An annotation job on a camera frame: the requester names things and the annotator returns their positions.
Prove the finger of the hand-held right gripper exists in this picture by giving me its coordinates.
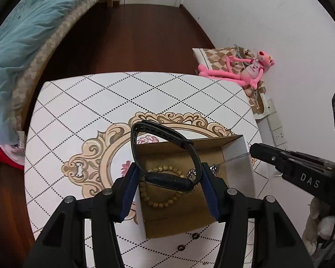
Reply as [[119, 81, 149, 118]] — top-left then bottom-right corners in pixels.
[[249, 143, 335, 201], [287, 150, 335, 171]]

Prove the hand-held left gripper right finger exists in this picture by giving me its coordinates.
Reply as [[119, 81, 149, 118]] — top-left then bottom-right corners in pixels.
[[200, 162, 314, 268]]

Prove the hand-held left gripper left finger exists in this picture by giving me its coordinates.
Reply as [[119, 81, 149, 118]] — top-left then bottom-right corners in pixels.
[[24, 162, 141, 268]]

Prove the thin silver chain necklace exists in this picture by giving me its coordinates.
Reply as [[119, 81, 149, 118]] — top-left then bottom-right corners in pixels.
[[210, 152, 252, 177]]

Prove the black smart band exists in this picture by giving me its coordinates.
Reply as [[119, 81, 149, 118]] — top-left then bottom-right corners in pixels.
[[130, 120, 203, 194]]

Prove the cardboard box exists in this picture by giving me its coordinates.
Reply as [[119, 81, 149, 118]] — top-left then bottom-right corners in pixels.
[[134, 134, 254, 239]]

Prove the person's right hand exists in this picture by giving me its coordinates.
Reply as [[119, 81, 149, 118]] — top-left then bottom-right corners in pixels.
[[302, 198, 335, 257]]

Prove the pink plush toy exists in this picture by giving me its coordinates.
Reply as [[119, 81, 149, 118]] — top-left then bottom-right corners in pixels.
[[198, 51, 275, 91]]

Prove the checkered beige cushion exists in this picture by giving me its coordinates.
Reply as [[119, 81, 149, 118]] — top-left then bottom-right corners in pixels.
[[192, 45, 268, 115]]

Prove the floral white cloth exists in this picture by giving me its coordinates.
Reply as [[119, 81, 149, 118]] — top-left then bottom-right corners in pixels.
[[4, 142, 25, 165]]

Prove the beige patterned mattress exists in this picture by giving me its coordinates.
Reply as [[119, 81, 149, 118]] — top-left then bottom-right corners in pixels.
[[12, 0, 115, 134]]

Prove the light blue blanket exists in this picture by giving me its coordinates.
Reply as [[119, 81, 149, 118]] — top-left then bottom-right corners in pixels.
[[0, 0, 101, 146]]

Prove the silver link bracelet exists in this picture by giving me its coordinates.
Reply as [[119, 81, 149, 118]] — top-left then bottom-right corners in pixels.
[[186, 168, 199, 193]]

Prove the wooden bead bracelet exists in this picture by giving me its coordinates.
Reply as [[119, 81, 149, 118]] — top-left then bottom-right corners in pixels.
[[139, 165, 186, 208]]

